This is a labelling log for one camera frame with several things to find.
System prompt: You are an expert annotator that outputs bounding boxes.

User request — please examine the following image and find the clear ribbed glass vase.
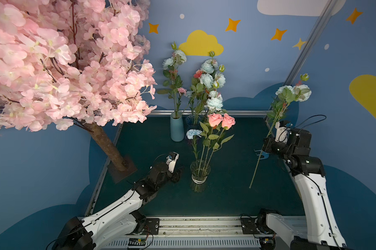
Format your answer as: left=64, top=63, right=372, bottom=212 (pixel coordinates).
left=190, top=160, right=211, bottom=193

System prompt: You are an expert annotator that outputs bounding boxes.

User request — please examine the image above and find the blue carnation stem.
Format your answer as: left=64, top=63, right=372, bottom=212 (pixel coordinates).
left=186, top=129, right=205, bottom=176

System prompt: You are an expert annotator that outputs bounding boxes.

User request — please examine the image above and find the blue rose stem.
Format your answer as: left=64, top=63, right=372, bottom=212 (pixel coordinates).
left=249, top=74, right=312, bottom=188

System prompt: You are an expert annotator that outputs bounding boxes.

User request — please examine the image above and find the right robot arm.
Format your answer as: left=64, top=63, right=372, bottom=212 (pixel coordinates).
left=256, top=125, right=348, bottom=250

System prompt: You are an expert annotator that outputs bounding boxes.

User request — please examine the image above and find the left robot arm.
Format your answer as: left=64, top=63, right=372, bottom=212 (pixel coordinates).
left=49, top=162, right=182, bottom=250

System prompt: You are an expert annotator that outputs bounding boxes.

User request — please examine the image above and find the light blue ceramic vase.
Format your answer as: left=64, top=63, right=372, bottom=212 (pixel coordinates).
left=170, top=112, right=185, bottom=142

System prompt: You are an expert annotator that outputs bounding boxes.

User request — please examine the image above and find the purple ribbed glass vase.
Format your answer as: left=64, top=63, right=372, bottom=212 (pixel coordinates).
left=185, top=115, right=203, bottom=130

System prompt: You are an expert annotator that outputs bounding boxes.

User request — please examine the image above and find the blue flower bunch purple vase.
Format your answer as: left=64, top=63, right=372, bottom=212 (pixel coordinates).
left=185, top=51, right=226, bottom=121

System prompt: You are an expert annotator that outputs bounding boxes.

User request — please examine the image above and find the pink rose stem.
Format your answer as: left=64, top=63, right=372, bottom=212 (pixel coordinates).
left=197, top=112, right=236, bottom=174

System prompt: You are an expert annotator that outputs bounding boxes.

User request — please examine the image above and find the pink cherry blossom tree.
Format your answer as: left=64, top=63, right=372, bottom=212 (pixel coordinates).
left=0, top=1, right=156, bottom=171

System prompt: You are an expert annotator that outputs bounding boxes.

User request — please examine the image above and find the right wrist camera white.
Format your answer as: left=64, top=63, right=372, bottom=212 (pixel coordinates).
left=275, top=120, right=292, bottom=143

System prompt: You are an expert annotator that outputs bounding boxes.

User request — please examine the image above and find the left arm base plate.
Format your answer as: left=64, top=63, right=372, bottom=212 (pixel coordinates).
left=133, top=218, right=160, bottom=235

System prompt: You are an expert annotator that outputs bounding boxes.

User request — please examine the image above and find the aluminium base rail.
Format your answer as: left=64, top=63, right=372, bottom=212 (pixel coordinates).
left=101, top=216, right=288, bottom=250

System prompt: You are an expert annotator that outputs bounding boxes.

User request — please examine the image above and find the aluminium frame back bar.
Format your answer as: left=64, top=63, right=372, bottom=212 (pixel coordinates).
left=147, top=109, right=270, bottom=118

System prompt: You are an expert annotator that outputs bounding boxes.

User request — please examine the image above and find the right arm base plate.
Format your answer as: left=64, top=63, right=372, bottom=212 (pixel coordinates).
left=240, top=216, right=269, bottom=235

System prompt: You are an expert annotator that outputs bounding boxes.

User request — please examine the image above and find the aluminium frame corner post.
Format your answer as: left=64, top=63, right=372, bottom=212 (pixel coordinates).
left=264, top=0, right=339, bottom=123

